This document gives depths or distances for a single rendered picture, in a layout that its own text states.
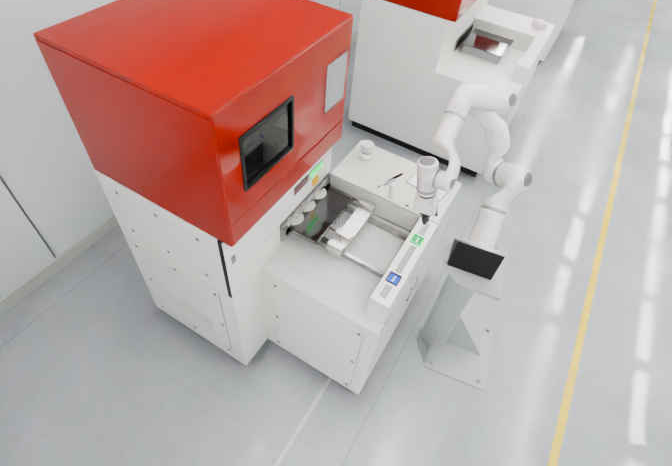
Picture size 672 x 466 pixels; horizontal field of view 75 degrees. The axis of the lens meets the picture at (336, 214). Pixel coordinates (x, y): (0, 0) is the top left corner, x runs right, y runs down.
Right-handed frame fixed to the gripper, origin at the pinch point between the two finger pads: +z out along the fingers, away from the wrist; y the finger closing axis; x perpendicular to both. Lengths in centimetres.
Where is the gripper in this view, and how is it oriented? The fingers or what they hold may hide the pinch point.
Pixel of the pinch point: (425, 219)
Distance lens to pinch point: 197.8
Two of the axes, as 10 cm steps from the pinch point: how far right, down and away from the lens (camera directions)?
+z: 1.1, 7.4, 6.7
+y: 8.5, 2.8, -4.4
